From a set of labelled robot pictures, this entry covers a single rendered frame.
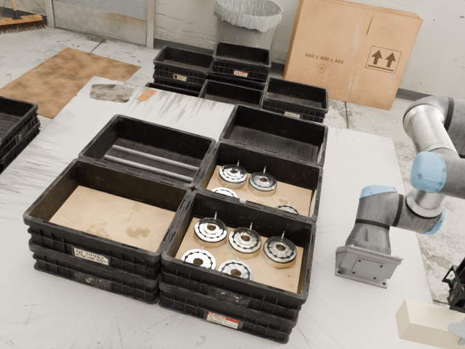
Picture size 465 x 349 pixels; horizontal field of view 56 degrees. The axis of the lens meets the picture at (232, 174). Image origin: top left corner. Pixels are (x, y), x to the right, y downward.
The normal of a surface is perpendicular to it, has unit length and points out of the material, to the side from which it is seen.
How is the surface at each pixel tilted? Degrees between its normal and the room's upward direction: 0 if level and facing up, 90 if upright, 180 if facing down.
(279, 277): 0
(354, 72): 75
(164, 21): 90
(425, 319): 0
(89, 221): 0
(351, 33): 80
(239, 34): 94
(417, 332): 90
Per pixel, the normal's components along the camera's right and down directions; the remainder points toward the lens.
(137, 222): 0.15, -0.77
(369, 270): -0.20, 0.59
